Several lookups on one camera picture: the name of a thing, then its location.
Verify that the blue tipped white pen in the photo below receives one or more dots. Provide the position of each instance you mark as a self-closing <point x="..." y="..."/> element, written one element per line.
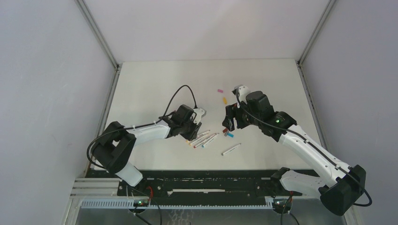
<point x="208" y="141"/>

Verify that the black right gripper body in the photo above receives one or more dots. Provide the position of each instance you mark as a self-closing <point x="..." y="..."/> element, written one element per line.
<point x="241" y="114"/>

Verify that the grey tipped white pen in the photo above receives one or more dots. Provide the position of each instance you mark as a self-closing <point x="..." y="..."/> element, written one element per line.
<point x="230" y="149"/>

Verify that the aluminium frame rail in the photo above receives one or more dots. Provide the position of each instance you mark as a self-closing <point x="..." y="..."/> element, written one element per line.
<point x="320" y="74"/>
<point x="93" y="26"/>

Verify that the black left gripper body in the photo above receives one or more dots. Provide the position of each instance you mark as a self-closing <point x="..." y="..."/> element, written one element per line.
<point x="188" y="129"/>

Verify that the red tipped white pen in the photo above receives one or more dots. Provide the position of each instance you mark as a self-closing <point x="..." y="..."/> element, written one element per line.
<point x="205" y="140"/>

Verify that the yellow white pen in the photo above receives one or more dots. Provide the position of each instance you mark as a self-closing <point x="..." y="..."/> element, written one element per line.
<point x="199" y="140"/>

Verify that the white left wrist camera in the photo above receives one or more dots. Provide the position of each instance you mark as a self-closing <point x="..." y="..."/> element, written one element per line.
<point x="198" y="114"/>

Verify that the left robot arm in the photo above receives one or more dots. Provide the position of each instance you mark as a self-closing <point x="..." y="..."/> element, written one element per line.
<point x="113" y="148"/>

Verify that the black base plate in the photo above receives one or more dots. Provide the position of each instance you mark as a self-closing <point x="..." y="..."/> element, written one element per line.
<point x="214" y="188"/>

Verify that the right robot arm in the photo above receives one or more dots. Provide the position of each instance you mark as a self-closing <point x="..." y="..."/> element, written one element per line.
<point x="337" y="185"/>

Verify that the right aluminium frame rail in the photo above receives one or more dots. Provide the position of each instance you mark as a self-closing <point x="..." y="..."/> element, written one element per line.
<point x="320" y="74"/>

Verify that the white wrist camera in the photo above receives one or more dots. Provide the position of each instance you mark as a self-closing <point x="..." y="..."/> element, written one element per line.
<point x="198" y="114"/>
<point x="241" y="92"/>

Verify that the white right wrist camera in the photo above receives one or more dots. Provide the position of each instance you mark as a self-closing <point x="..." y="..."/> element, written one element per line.
<point x="241" y="92"/>

